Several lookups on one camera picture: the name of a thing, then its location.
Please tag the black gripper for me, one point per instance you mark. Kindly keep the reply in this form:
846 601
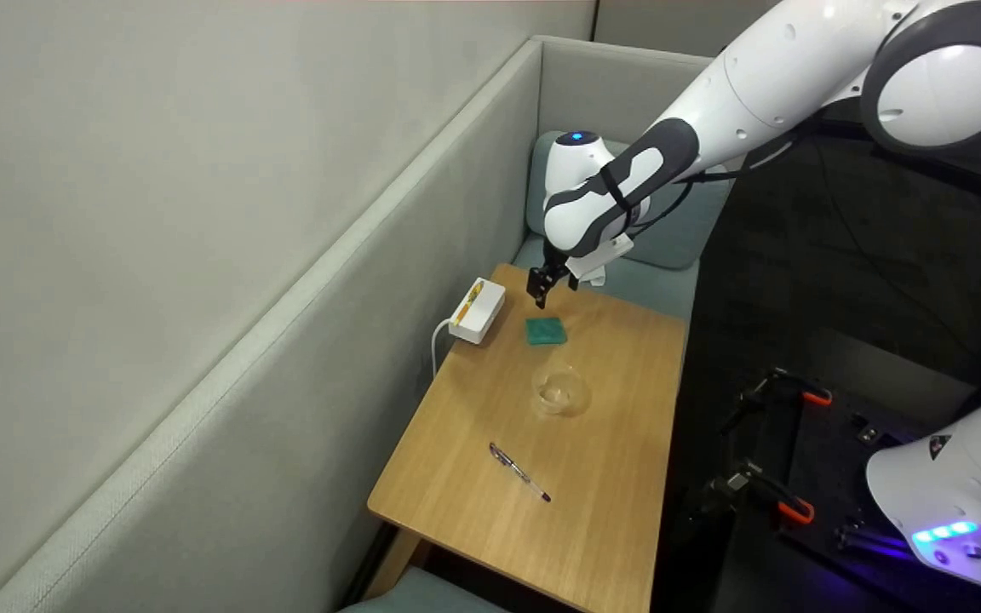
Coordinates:
547 278

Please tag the green sponge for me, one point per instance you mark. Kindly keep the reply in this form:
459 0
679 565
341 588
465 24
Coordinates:
541 330

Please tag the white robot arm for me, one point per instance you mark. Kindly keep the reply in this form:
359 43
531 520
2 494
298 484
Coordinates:
915 65

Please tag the white box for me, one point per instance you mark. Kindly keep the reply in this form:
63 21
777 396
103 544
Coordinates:
477 312

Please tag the orange handled clamp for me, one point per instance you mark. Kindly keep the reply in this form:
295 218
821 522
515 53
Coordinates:
750 480
782 391

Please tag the clear glass bowl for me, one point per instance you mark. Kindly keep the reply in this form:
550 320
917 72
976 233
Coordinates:
560 393

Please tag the black pen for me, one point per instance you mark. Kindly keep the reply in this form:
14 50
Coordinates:
519 470

